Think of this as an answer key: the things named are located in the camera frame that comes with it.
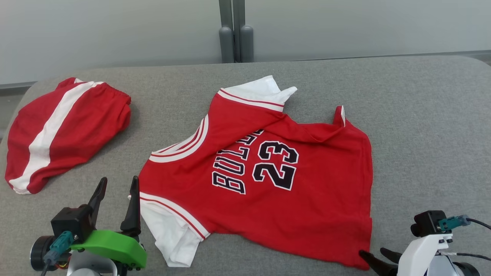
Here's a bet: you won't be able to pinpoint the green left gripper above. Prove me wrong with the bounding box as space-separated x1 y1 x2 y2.
71 176 147 269

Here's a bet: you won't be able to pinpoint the grey partition post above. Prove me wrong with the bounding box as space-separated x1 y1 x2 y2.
232 0 254 63
219 0 235 64

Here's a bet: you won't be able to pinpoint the black right camera cable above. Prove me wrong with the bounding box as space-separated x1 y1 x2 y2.
466 217 491 230

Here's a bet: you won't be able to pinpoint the teal right camera connector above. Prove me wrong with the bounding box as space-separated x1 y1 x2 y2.
438 215 471 232

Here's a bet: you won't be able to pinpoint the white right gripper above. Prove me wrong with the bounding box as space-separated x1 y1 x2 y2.
359 234 453 276

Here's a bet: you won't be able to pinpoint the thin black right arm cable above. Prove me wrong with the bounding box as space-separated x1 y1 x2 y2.
437 251 491 262

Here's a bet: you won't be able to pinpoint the red basketball jersey number 23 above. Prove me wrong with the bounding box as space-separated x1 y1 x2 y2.
138 75 373 270

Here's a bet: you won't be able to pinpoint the red shorts with white stripe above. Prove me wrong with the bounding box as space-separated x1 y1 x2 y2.
5 77 132 195

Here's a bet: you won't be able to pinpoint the teal camera connector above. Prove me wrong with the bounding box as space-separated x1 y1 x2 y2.
438 215 471 232
43 231 74 265

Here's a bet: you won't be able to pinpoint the teal left camera connector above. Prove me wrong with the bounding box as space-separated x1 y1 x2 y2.
43 231 74 265

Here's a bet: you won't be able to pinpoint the grey fabric sofa seat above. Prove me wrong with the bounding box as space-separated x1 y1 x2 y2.
0 56 491 276

